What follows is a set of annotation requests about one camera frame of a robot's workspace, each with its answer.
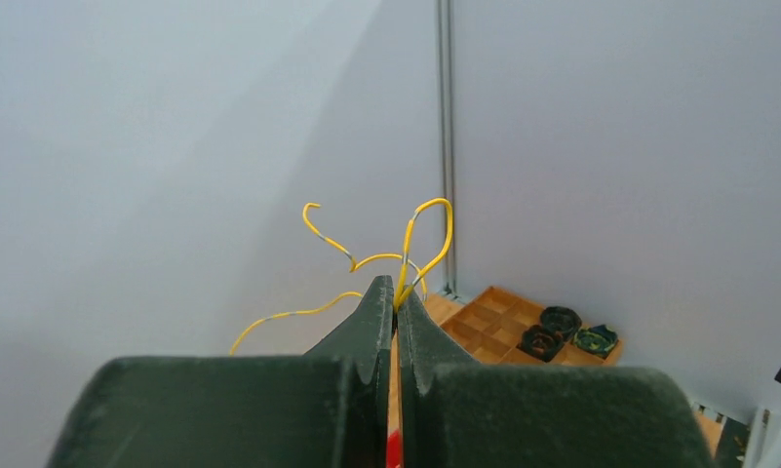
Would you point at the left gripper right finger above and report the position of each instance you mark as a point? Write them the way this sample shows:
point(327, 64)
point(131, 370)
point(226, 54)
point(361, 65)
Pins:
point(458, 412)

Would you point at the wooden compartment tray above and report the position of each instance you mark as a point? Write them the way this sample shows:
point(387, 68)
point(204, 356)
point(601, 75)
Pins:
point(499, 327)

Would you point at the right aluminium corner post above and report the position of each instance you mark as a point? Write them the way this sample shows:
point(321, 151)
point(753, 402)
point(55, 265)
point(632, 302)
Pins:
point(446, 99)

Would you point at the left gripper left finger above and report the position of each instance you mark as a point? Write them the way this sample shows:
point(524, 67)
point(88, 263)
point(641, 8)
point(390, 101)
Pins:
point(327, 407)

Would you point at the red plastic bin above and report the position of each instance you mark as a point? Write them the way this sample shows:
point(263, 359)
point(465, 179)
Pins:
point(394, 450)

